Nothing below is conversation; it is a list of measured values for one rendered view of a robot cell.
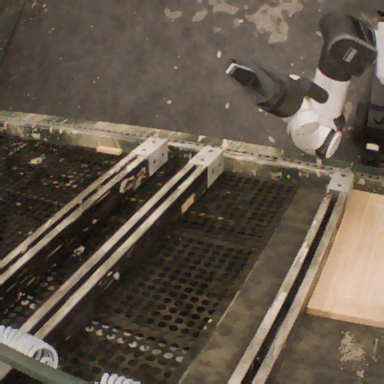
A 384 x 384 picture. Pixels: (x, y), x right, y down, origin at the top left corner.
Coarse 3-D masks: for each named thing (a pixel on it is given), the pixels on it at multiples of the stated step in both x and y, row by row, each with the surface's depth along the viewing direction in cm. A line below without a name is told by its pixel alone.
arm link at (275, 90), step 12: (228, 60) 101; (240, 60) 99; (252, 60) 99; (264, 72) 96; (276, 72) 103; (240, 84) 98; (264, 84) 95; (276, 84) 95; (288, 84) 101; (252, 96) 97; (264, 96) 96; (276, 96) 96; (288, 96) 101; (264, 108) 104; (276, 108) 102; (288, 108) 104
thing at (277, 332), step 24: (336, 192) 144; (336, 216) 132; (312, 240) 123; (312, 264) 115; (288, 288) 108; (312, 288) 112; (288, 312) 101; (264, 336) 96; (288, 336) 96; (240, 360) 90; (264, 360) 90
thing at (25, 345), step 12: (0, 336) 75; (12, 336) 76; (24, 336) 76; (0, 348) 66; (12, 348) 67; (24, 348) 74; (36, 348) 73; (48, 348) 75; (0, 360) 66; (12, 360) 65; (24, 360) 65; (36, 360) 65; (48, 360) 74; (24, 372) 65; (36, 372) 63; (48, 372) 63; (60, 372) 63
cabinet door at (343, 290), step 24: (360, 192) 153; (360, 216) 142; (336, 240) 132; (360, 240) 132; (336, 264) 123; (360, 264) 123; (336, 288) 115; (360, 288) 115; (312, 312) 110; (336, 312) 108; (360, 312) 107
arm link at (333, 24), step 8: (328, 16) 122; (336, 16) 120; (344, 16) 120; (328, 24) 119; (336, 24) 117; (344, 24) 117; (352, 24) 119; (328, 32) 118; (336, 32) 115; (344, 32) 114; (352, 32) 114; (328, 40) 116; (320, 56) 123; (320, 64) 124; (328, 64) 121; (320, 72) 124; (328, 72) 122; (336, 72) 121; (344, 72) 121; (336, 80) 123; (344, 80) 123
